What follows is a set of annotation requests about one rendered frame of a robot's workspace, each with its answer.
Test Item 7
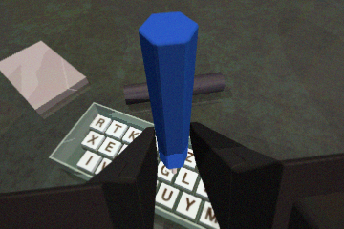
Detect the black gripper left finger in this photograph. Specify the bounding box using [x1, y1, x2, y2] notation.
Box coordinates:
[0, 127, 158, 229]

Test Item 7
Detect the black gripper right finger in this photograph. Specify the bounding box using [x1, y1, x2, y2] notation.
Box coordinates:
[190, 122, 344, 229]

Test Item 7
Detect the pale pink flat rectangular slab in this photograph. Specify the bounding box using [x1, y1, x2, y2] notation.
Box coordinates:
[0, 41, 88, 115]

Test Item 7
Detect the keyboard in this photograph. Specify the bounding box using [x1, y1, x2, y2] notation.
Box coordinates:
[49, 102, 220, 229]

